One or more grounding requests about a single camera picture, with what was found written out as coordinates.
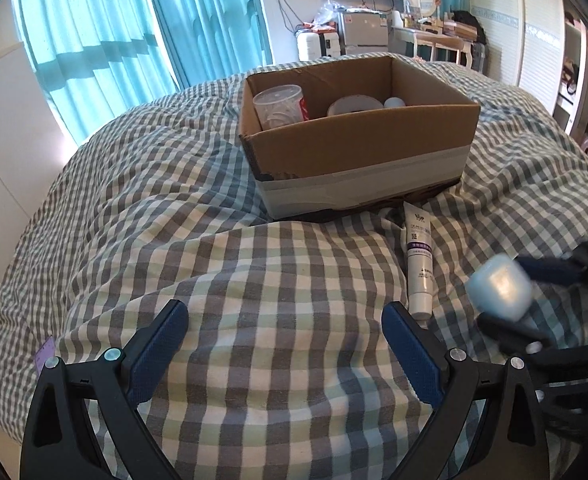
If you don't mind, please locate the white cream tube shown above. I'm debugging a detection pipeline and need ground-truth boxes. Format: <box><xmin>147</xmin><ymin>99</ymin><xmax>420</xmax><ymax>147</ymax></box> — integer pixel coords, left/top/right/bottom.
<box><xmin>403</xmin><ymin>201</ymin><xmax>435</xmax><ymax>318</ymax></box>

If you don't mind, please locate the black bag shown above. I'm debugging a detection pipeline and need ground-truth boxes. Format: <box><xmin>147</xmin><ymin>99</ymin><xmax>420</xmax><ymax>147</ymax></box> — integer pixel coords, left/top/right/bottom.
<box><xmin>451</xmin><ymin>10</ymin><xmax>488</xmax><ymax>45</ymax></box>

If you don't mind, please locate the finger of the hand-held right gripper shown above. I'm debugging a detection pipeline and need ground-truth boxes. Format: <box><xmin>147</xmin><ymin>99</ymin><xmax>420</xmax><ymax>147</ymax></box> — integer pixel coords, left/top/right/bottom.
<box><xmin>475</xmin><ymin>311</ymin><xmax>557</xmax><ymax>353</ymax></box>
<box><xmin>516</xmin><ymin>241</ymin><xmax>588</xmax><ymax>291</ymax></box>

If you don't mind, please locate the wooden stool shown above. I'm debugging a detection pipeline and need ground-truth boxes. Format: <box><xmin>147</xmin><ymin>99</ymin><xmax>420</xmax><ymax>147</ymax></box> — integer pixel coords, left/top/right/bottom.
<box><xmin>414</xmin><ymin>42</ymin><xmax>462</xmax><ymax>65</ymax></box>

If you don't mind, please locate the purple label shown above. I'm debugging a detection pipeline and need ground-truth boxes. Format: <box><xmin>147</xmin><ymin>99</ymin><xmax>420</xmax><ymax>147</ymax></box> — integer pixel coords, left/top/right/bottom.
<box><xmin>33</xmin><ymin>336</ymin><xmax>56</xmax><ymax>377</ymax></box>

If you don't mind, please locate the small silver fridge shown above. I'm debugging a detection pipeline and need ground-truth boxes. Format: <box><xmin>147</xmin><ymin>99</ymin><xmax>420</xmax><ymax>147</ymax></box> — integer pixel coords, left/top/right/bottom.
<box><xmin>338</xmin><ymin>10</ymin><xmax>393</xmax><ymax>57</ymax></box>

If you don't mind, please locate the brown cardboard box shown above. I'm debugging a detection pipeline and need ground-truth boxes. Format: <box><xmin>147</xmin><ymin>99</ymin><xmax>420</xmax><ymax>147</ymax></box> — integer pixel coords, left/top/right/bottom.
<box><xmin>238</xmin><ymin>55</ymin><xmax>482</xmax><ymax>221</ymax></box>

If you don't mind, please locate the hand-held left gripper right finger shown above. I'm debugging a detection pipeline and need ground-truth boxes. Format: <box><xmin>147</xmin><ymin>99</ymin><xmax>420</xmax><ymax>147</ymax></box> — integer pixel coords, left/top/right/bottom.
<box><xmin>382</xmin><ymin>301</ymin><xmax>554</xmax><ymax>480</ymax></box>

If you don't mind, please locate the blue wall cable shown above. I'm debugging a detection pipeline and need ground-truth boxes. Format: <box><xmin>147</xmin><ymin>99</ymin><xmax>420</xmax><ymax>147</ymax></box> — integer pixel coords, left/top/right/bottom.
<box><xmin>273</xmin><ymin>0</ymin><xmax>301</xmax><ymax>37</ymax></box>

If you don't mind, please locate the wide teal curtain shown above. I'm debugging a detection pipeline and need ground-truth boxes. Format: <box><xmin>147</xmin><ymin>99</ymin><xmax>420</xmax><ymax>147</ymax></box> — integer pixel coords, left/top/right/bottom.
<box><xmin>11</xmin><ymin>0</ymin><xmax>185</xmax><ymax>147</ymax></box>

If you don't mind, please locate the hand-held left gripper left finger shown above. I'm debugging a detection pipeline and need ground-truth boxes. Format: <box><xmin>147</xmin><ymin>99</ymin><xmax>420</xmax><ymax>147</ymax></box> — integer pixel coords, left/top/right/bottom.
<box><xmin>20</xmin><ymin>299</ymin><xmax>189</xmax><ymax>480</ymax></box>

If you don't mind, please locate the clear plastic bag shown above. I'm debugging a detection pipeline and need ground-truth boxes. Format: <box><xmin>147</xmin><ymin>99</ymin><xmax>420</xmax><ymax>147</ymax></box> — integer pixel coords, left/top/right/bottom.
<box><xmin>316</xmin><ymin>0</ymin><xmax>345</xmax><ymax>27</ymax></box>

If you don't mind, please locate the pale blue jar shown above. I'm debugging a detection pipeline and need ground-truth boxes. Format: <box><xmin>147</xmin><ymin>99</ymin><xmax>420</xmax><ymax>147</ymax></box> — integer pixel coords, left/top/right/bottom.
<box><xmin>465</xmin><ymin>254</ymin><xmax>533</xmax><ymax>319</ymax></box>

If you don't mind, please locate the grey checked blanket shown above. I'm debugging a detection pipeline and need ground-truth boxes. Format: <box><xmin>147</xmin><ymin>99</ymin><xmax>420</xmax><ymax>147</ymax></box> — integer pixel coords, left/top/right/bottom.
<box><xmin>0</xmin><ymin>52</ymin><xmax>588</xmax><ymax>480</ymax></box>

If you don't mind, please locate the white sliding-door wardrobe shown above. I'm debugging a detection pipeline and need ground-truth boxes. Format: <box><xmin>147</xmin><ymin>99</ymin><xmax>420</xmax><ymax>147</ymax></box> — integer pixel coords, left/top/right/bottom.
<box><xmin>466</xmin><ymin>0</ymin><xmax>588</xmax><ymax>133</ymax></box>

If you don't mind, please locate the white tape roll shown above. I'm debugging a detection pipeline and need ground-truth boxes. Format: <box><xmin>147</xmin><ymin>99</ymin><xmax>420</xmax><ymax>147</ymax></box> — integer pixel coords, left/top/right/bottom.
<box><xmin>326</xmin><ymin>94</ymin><xmax>383</xmax><ymax>118</ymax></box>

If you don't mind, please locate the white vanity table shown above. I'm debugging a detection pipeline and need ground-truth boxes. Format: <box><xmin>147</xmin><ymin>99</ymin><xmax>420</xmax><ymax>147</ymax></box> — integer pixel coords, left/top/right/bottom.
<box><xmin>391</xmin><ymin>22</ymin><xmax>475</xmax><ymax>70</ymax></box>

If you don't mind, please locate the clear plastic cup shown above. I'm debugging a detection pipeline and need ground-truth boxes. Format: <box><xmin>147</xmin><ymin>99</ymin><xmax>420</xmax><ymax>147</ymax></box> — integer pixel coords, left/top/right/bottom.
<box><xmin>252</xmin><ymin>84</ymin><xmax>309</xmax><ymax>132</ymax></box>

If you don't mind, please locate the white suitcase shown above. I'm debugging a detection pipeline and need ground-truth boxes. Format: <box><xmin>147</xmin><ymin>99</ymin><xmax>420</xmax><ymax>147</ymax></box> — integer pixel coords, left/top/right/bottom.
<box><xmin>296</xmin><ymin>30</ymin><xmax>345</xmax><ymax>62</ymax></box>

